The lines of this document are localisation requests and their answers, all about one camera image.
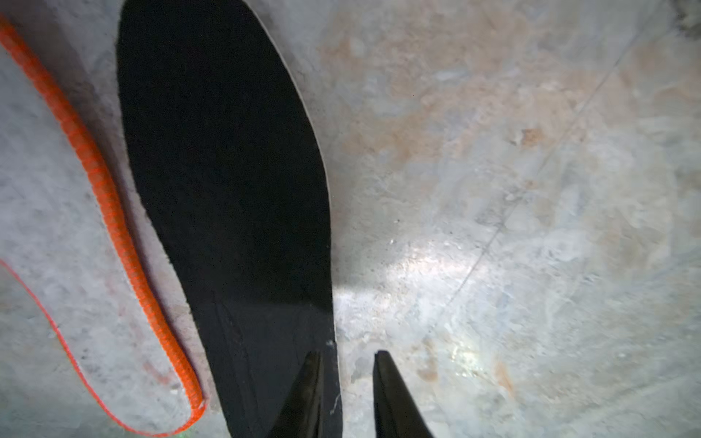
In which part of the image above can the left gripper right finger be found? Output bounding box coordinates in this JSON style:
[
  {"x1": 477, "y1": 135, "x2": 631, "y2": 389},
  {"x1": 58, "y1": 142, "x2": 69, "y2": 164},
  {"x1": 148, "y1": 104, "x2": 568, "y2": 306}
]
[{"x1": 372, "y1": 350, "x2": 433, "y2": 438}]

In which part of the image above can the red patterned insole front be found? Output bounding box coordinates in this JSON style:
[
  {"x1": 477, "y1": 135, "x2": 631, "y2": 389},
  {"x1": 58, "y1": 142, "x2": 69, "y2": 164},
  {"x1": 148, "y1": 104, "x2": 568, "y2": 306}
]
[{"x1": 1, "y1": 20, "x2": 206, "y2": 437}]

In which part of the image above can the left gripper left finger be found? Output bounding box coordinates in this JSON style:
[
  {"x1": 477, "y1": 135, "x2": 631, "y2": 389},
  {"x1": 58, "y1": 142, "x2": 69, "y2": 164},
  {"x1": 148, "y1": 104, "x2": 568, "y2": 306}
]
[{"x1": 268, "y1": 351, "x2": 324, "y2": 438}]

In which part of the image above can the black insole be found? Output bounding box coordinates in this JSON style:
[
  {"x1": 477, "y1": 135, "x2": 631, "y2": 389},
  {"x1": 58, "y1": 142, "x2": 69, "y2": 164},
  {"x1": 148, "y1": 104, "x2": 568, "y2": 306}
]
[{"x1": 117, "y1": 1, "x2": 342, "y2": 437}]

